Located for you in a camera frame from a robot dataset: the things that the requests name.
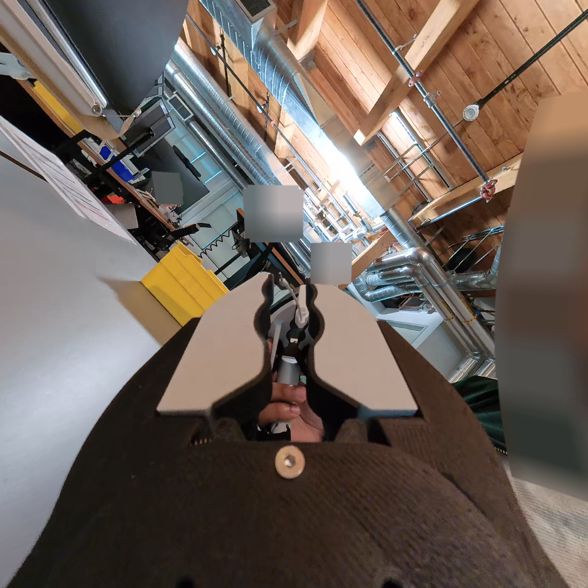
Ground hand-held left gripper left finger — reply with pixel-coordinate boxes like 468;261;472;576
156;272;273;416

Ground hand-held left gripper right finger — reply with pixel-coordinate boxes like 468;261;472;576
301;283;419;412

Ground white thin cable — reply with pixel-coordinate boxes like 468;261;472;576
274;273;311;387

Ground person's right hand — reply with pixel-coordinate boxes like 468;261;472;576
257;384;325;443

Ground yellow plastic bin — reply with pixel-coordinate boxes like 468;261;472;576
140;241;230;322

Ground raised standing desk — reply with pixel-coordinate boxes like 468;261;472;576
236;207;306;285

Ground blue plastic bin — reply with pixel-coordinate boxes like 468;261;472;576
99;145;135;184

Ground printed paper sheet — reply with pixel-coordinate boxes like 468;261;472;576
0;117;138;244

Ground black tablet beige board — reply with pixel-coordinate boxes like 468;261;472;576
43;0;190;138

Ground cluster of silver duct pipes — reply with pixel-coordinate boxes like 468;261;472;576
163;0;501;382

